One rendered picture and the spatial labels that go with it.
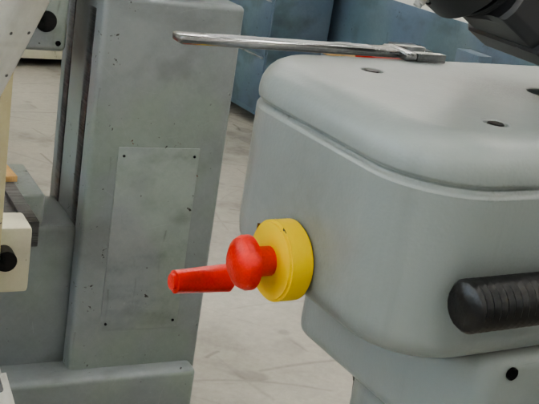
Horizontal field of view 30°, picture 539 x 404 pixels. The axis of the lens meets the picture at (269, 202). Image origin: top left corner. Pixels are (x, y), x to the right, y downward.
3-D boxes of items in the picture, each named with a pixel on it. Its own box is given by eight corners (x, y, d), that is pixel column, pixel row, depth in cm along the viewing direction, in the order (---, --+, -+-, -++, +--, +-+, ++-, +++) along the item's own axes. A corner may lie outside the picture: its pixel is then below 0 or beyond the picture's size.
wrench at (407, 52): (185, 47, 76) (187, 37, 75) (166, 36, 79) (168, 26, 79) (444, 63, 87) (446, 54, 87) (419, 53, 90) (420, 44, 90)
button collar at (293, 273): (283, 316, 71) (297, 237, 69) (243, 281, 76) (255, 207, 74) (306, 313, 72) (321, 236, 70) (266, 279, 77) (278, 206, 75)
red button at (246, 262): (241, 300, 70) (249, 248, 69) (216, 277, 73) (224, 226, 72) (281, 296, 72) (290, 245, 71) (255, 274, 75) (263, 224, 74)
